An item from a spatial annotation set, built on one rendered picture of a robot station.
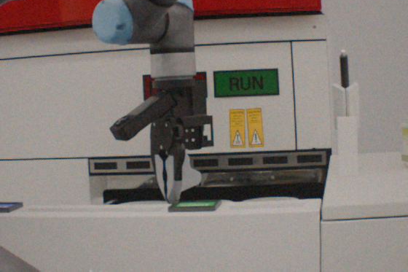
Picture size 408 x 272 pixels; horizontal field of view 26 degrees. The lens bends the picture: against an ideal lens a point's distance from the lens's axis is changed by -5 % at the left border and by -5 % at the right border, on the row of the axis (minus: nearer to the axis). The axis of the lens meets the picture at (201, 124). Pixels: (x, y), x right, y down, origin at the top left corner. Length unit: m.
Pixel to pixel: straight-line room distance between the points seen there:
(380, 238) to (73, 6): 0.85
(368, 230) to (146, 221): 0.26
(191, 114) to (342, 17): 1.66
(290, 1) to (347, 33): 1.54
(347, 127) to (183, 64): 0.33
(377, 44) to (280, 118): 1.51
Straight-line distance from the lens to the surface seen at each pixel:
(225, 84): 1.66
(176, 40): 1.50
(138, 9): 1.41
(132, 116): 1.50
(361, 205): 1.04
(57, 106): 1.74
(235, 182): 1.66
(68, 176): 1.74
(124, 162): 1.71
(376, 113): 3.14
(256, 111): 1.66
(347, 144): 1.30
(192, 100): 1.53
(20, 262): 0.76
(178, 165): 1.49
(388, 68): 3.14
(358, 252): 1.05
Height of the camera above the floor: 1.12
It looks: 3 degrees down
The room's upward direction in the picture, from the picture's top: 3 degrees counter-clockwise
